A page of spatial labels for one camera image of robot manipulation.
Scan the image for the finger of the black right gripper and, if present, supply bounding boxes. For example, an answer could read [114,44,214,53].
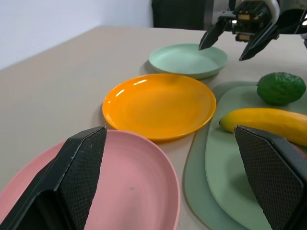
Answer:
[238,16,281,61]
[198,17,231,51]

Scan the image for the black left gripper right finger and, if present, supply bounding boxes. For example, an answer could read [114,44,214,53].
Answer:
[234,125,307,230]

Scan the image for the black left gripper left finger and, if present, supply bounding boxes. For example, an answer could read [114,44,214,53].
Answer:
[0,126,107,230]

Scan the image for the light green plate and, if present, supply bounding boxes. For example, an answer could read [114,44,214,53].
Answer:
[148,43,229,80]

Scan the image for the green lime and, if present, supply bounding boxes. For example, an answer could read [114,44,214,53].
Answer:
[256,72,307,106]

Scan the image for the pink plate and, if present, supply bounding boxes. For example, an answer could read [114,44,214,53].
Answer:
[0,130,181,230]

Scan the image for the orange plate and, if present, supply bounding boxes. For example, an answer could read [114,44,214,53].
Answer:
[102,73,217,142]

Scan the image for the dark background cabinet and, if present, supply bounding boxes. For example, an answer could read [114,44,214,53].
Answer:
[151,0,231,31]

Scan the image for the pale green serving tray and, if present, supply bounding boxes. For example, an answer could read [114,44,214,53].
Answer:
[183,81,307,230]

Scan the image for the yellow banana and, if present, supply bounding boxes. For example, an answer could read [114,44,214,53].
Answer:
[219,108,307,148]

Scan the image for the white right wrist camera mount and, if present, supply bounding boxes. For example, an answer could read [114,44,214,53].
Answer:
[263,0,281,17]

